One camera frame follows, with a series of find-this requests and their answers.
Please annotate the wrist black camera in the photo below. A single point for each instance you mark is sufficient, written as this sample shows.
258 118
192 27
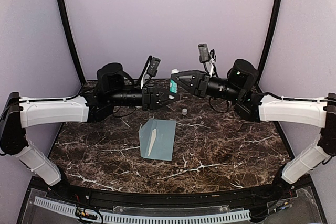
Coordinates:
153 66
203 53

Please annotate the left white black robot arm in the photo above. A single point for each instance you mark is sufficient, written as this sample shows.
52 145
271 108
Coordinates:
114 88

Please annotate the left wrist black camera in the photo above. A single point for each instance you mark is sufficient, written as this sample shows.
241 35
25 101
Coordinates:
153 66

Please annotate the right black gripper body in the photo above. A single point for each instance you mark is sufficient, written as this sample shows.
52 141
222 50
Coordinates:
202 88

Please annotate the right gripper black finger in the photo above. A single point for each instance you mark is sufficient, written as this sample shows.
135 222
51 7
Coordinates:
191 74
189 85

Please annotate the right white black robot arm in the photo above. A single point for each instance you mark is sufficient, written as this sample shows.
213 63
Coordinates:
257 107

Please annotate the black front rail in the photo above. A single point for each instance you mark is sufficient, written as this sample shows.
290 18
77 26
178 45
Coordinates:
254 197

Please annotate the beige ornate letter paper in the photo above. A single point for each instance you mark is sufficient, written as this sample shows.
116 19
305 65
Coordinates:
152 141

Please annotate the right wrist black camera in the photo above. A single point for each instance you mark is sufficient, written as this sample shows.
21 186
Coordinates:
203 53

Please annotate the teal paper envelope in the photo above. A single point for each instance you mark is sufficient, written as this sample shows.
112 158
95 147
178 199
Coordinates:
164 143

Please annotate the white green glue stick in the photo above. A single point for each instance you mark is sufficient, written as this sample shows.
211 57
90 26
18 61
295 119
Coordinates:
173 84

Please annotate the white slotted cable duct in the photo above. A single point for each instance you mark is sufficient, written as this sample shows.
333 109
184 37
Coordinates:
70 210

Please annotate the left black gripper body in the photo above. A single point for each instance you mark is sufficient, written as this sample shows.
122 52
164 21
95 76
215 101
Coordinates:
147 99

